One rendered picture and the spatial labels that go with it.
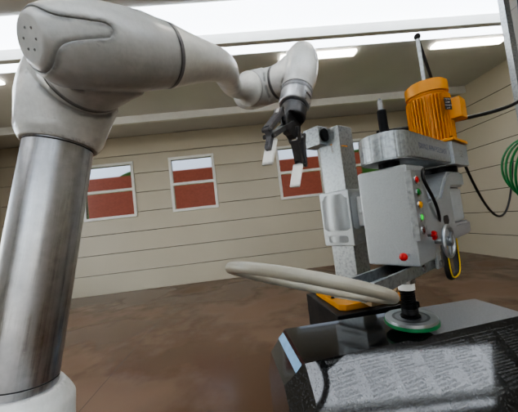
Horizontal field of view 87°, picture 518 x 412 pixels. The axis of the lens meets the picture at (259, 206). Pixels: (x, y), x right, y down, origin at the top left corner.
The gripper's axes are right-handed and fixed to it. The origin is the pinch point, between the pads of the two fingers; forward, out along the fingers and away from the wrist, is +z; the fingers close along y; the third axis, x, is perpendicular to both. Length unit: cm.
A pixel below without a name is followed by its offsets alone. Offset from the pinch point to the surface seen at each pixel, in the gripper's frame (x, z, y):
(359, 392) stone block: -5, 58, 62
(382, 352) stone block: -9, 44, 75
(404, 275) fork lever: -17, 14, 71
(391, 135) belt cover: -14, -41, 53
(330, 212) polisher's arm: 43, -34, 130
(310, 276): -11.0, 25.1, 1.0
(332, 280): -14.9, 25.1, 3.6
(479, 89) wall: -68, -477, 591
